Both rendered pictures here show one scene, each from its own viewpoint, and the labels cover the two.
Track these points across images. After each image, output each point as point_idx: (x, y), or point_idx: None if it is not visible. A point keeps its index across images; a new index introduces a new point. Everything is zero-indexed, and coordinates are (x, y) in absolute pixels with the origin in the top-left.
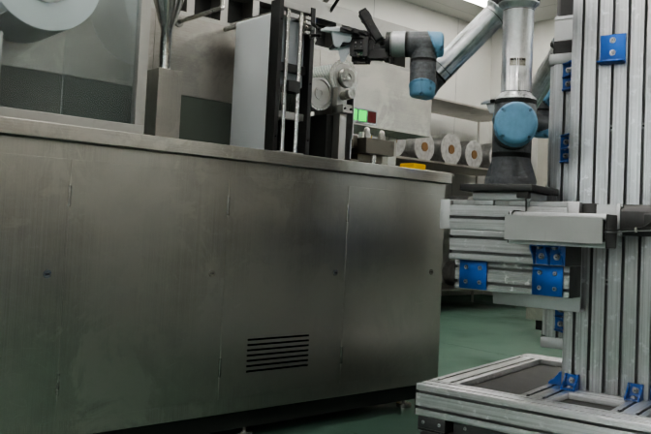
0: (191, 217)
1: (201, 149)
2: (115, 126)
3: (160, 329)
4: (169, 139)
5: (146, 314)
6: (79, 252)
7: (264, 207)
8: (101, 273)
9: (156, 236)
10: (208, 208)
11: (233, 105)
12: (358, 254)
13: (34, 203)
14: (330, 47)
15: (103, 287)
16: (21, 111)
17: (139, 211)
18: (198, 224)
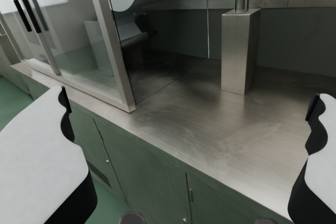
0: (162, 182)
1: (147, 146)
2: (113, 102)
3: (159, 218)
4: (123, 129)
5: (150, 206)
6: (114, 161)
7: (234, 223)
8: (125, 175)
9: (144, 178)
10: (174, 185)
11: None
12: None
13: (92, 133)
14: (310, 102)
15: (128, 181)
16: (79, 86)
17: (131, 159)
18: (168, 189)
